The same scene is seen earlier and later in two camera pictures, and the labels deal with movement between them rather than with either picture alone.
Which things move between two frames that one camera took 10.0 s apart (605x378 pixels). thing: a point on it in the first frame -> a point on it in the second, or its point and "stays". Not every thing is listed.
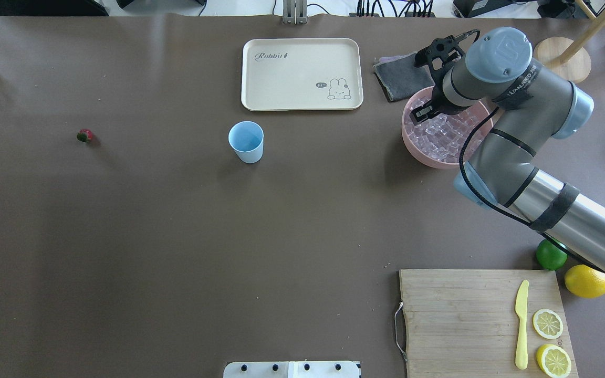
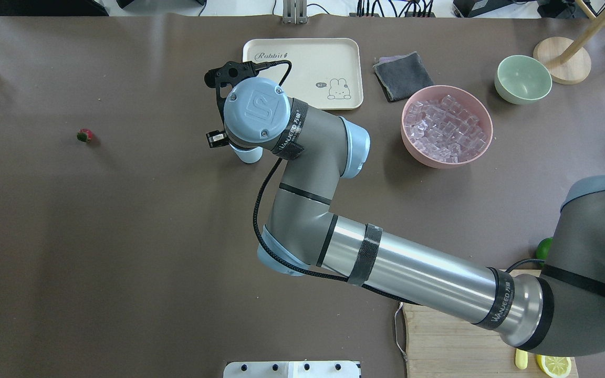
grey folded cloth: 400,78 stays
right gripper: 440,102 -> 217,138
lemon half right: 553,361 stays
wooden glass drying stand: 570,59 stays
